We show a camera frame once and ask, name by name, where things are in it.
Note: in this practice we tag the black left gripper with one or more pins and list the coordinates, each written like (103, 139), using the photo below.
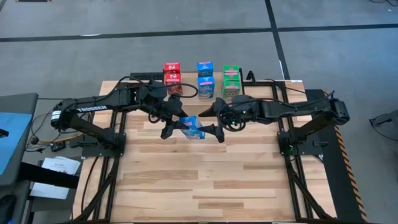
(169, 107)

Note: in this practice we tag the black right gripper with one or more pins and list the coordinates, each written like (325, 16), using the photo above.
(241, 109)

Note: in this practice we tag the blue Rice Krispies cereal box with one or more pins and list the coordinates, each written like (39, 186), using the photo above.
(206, 88)
(194, 130)
(205, 68)

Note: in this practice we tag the green Apple Jacks cereal box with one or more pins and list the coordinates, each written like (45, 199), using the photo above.
(231, 69)
(231, 90)

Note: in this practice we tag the red Froot Loops cereal box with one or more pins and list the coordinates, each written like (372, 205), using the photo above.
(173, 81)
(172, 67)

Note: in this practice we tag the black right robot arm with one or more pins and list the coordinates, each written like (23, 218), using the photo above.
(298, 109)

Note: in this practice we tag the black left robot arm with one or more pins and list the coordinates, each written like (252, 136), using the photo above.
(124, 98)

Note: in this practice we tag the black power adapter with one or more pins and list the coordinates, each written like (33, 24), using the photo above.
(58, 146)

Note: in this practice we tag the white paper sheet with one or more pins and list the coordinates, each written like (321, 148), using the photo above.
(49, 190)
(60, 165)

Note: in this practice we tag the black hazard-striped floor mat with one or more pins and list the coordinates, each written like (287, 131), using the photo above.
(339, 186)

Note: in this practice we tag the grey desk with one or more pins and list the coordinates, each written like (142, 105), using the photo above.
(18, 102)

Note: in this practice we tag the blue desk mat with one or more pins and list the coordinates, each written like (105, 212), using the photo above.
(15, 140)

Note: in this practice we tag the small black desk object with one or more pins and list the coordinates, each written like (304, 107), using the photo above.
(3, 133)

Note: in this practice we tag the wooden shelf black metal frame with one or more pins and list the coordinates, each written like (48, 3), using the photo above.
(191, 102)

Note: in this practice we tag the black curved bracket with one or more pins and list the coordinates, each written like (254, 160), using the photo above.
(248, 76)

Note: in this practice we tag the black aluminium table frame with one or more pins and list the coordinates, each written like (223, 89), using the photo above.
(264, 83)

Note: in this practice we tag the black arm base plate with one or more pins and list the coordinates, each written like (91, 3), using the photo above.
(308, 151)
(93, 152)

